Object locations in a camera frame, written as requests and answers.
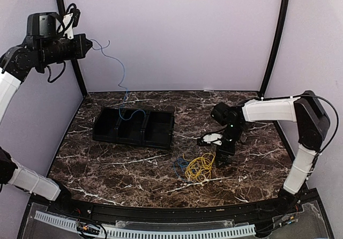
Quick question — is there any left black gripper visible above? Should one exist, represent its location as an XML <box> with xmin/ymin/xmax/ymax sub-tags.
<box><xmin>38</xmin><ymin>32</ymin><xmax>92</xmax><ymax>66</ymax></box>

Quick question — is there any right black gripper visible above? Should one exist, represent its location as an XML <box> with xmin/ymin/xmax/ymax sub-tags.
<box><xmin>214</xmin><ymin>123</ymin><xmax>245</xmax><ymax>168</ymax></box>

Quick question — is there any yellow cable bundle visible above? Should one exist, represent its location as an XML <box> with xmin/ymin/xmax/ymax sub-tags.
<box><xmin>182</xmin><ymin>152</ymin><xmax>217</xmax><ymax>183</ymax></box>

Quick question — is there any black three-compartment bin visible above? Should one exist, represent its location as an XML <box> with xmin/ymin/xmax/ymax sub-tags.
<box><xmin>92</xmin><ymin>107</ymin><xmax>175</xmax><ymax>150</ymax></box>

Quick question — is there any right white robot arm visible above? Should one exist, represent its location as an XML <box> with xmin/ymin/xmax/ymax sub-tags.
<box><xmin>200</xmin><ymin>91</ymin><xmax>333</xmax><ymax>214</ymax></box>

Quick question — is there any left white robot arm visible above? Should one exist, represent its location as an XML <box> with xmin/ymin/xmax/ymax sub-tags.
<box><xmin>1</xmin><ymin>6</ymin><xmax>93</xmax><ymax>215</ymax></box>

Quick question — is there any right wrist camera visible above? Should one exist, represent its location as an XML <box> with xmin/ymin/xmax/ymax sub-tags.
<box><xmin>197</xmin><ymin>133</ymin><xmax>222</xmax><ymax>146</ymax></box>

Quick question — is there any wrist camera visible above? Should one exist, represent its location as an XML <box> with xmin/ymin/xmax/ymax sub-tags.
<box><xmin>57</xmin><ymin>3</ymin><xmax>80</xmax><ymax>40</ymax></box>
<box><xmin>197</xmin><ymin>133</ymin><xmax>222</xmax><ymax>146</ymax></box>

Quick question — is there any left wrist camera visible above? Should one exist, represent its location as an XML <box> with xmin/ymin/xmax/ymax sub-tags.
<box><xmin>57</xmin><ymin>3</ymin><xmax>80</xmax><ymax>40</ymax></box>

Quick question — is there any black front rail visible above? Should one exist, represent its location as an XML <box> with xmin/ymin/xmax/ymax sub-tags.
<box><xmin>43</xmin><ymin>198</ymin><xmax>285</xmax><ymax>223</ymax></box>

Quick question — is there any left black frame post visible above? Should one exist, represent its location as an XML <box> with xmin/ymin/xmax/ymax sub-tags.
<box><xmin>53</xmin><ymin>0</ymin><xmax>88</xmax><ymax>96</ymax></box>

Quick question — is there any black frame post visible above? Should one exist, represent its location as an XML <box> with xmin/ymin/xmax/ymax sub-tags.
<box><xmin>53</xmin><ymin>0</ymin><xmax>88</xmax><ymax>96</ymax></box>
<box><xmin>258</xmin><ymin>0</ymin><xmax>289</xmax><ymax>97</ymax></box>

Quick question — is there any white slotted cable duct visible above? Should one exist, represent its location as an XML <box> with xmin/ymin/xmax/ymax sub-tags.
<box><xmin>34</xmin><ymin>211</ymin><xmax>256</xmax><ymax>238</ymax></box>

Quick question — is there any right black frame post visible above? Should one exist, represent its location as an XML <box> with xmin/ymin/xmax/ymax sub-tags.
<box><xmin>258</xmin><ymin>0</ymin><xmax>289</xmax><ymax>97</ymax></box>

